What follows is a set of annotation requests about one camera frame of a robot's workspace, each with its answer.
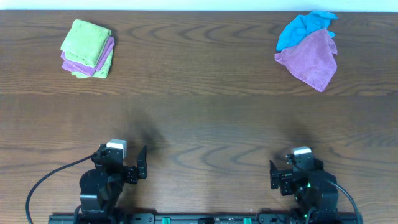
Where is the purple microfiber cloth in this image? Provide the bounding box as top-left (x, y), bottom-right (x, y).
top-left (274, 28), bottom-right (338, 92)

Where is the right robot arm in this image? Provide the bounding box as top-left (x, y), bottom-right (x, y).
top-left (269, 152), bottom-right (338, 223)

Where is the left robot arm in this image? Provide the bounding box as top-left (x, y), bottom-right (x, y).
top-left (73, 139), bottom-right (147, 223)

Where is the bottom green folded cloth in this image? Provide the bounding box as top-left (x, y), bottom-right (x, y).
top-left (71, 50), bottom-right (113, 78)

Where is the green folded cloth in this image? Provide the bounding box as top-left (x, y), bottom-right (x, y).
top-left (71, 50), bottom-right (113, 78)
top-left (60, 19), bottom-right (111, 68)

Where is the purple folded cloth in stack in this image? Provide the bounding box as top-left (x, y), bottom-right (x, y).
top-left (61, 37), bottom-right (114, 78)

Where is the top green folded cloth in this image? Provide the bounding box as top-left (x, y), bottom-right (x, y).
top-left (60, 19), bottom-right (111, 68)

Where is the crumpled blue cloth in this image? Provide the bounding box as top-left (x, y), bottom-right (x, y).
top-left (276, 11), bottom-right (338, 52)

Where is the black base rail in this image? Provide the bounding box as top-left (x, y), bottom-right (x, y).
top-left (48, 213), bottom-right (357, 224)

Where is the left black cable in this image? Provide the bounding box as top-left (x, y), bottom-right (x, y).
top-left (25, 153), bottom-right (98, 224)

